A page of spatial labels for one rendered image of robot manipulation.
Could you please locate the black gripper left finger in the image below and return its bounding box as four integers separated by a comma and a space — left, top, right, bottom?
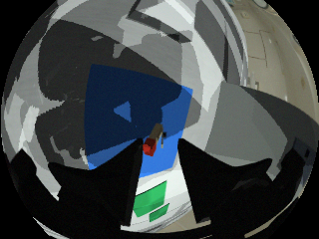
48, 138, 144, 227

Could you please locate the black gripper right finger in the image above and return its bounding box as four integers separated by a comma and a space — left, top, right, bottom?
177, 138, 272, 223

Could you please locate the green square mat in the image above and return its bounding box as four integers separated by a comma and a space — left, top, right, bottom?
133, 180, 167, 218

